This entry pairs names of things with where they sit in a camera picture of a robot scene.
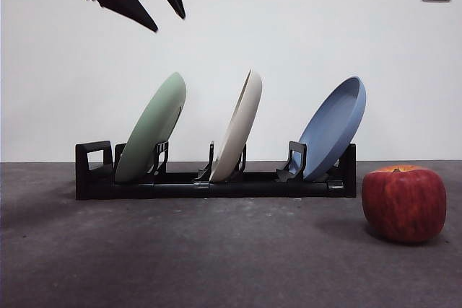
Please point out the green round plate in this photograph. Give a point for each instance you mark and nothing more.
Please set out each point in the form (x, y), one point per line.
(148, 131)

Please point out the red apple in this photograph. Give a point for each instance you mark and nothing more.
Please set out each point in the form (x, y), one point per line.
(404, 207)

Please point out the cream round plate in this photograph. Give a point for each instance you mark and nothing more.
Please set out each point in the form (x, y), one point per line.
(237, 131)

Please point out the blue round plate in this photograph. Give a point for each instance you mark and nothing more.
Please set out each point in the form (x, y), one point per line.
(332, 127)

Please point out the black plate rack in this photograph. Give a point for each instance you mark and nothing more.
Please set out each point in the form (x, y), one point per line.
(180, 190)

